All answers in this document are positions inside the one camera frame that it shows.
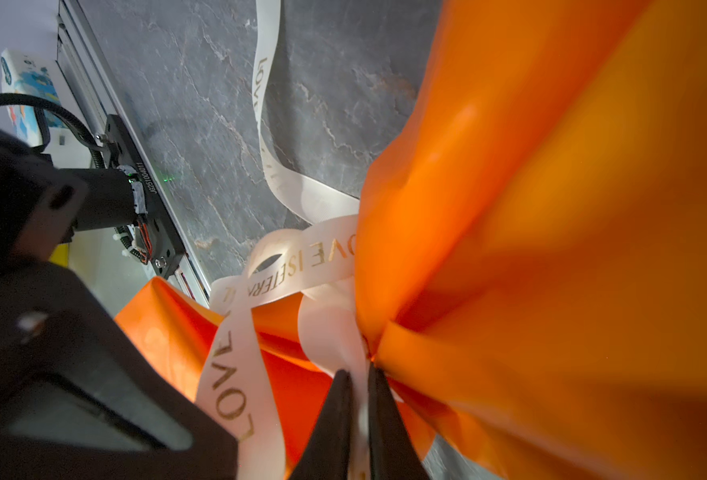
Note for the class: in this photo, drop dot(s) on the orange wrapping paper sheet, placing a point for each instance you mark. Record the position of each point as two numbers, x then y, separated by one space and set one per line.
530 254

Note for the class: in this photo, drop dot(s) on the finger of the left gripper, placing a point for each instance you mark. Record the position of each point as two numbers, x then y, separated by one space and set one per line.
77 399

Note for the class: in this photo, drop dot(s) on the aluminium front rail frame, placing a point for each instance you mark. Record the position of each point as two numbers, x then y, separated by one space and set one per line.
91 82

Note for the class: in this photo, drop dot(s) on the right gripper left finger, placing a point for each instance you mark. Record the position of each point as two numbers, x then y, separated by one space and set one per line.
327 455

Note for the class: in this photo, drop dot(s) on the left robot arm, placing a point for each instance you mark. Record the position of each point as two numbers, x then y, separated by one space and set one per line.
104 198

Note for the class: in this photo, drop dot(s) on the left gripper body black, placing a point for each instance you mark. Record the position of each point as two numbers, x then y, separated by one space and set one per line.
38 205

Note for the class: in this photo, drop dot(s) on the white ribbon gold lettering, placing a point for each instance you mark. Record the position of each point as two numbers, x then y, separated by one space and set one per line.
317 262

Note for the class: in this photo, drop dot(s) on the tissue pack with elephant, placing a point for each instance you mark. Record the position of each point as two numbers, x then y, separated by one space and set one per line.
31 75

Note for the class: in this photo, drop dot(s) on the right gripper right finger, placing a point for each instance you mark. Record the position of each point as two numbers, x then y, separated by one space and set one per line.
392 454

